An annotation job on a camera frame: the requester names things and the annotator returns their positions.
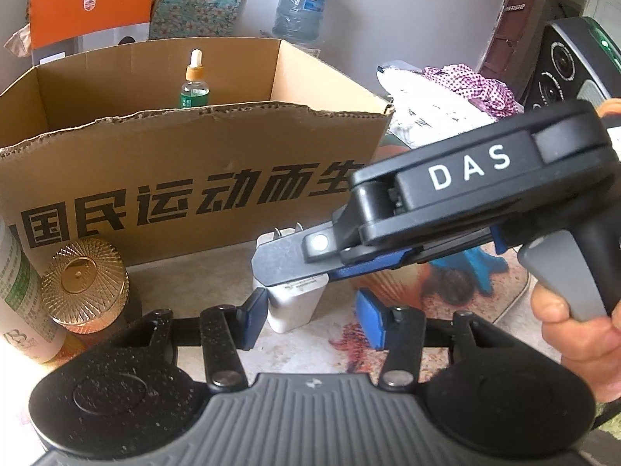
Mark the large water jug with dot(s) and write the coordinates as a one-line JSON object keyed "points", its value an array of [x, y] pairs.
{"points": [[301, 9]]}

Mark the brown wooden door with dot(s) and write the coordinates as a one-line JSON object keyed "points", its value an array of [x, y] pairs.
{"points": [[514, 34]]}

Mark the person's right hand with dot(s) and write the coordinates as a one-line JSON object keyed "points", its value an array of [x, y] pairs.
{"points": [[567, 344]]}

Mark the printed floor mat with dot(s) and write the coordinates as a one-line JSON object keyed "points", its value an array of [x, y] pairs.
{"points": [[315, 349]]}

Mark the purple checked cloth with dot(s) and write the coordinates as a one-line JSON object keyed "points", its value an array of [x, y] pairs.
{"points": [[475, 90]]}

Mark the shiny brown wrapper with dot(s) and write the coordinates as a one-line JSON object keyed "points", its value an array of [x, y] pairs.
{"points": [[19, 41]]}

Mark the white charger plug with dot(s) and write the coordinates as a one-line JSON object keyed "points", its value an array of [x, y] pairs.
{"points": [[296, 306]]}

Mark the white bottle with green label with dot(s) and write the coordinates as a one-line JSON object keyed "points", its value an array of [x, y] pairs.
{"points": [[24, 301]]}

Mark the printed cardboard box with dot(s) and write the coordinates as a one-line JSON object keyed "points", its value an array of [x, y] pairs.
{"points": [[194, 145]]}

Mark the black jar with gold lid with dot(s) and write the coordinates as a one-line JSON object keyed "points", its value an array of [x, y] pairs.
{"points": [[82, 281]]}

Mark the floral patterned cloth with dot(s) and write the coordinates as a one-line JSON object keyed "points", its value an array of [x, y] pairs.
{"points": [[203, 0]]}

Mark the orange and white carton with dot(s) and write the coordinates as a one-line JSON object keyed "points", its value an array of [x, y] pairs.
{"points": [[87, 5]]}

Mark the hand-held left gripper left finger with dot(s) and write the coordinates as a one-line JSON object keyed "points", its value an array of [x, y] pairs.
{"points": [[254, 320]]}

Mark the white printed bag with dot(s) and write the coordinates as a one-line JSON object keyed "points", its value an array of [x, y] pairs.
{"points": [[422, 107]]}

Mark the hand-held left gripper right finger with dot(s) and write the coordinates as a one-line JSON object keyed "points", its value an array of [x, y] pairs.
{"points": [[371, 318]]}

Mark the green dropper bottle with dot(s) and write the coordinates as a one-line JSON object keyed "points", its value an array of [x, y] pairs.
{"points": [[194, 92]]}

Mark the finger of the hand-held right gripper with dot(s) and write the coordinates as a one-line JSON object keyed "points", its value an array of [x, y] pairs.
{"points": [[378, 262], [291, 257]]}

